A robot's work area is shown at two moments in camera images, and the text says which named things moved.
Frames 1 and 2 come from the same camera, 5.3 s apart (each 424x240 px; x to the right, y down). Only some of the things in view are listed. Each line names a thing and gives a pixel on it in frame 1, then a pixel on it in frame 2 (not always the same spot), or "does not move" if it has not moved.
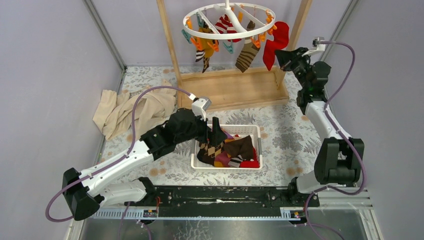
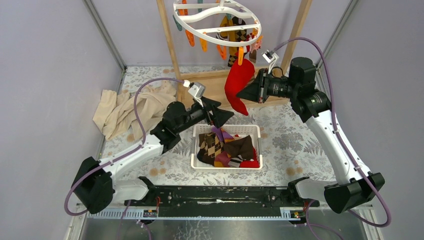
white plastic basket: [234, 129] does not move
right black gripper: [287, 59] to [257, 91]
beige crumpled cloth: [113, 113] does not move
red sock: [251, 164] does not move
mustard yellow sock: [208, 51] to [229, 36]
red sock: [281, 36] to [239, 76]
